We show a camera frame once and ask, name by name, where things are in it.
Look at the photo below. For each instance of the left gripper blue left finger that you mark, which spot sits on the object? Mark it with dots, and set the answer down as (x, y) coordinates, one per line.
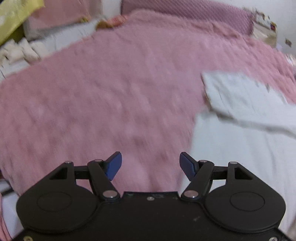
(101, 174)

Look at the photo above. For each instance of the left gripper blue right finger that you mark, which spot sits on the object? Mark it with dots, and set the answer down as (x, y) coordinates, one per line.
(199, 174)

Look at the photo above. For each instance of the white Nevada sweatshirt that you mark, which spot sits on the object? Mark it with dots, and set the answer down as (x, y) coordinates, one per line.
(251, 123)

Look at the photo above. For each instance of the pink fluffy blanket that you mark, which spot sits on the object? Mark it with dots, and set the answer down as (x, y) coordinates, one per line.
(135, 89)

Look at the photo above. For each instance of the brown plush toy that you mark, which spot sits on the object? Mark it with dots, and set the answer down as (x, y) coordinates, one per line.
(104, 24)

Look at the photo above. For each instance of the white bedside cabinet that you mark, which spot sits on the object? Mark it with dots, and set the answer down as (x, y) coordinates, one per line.
(264, 29)

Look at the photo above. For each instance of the purple quilted headboard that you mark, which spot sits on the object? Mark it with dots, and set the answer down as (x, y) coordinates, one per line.
(237, 18)

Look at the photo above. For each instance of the pink curtain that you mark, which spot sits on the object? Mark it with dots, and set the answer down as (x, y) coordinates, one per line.
(58, 13)

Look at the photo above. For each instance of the yellow green curtain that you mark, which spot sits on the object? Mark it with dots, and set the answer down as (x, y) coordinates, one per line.
(14, 13)

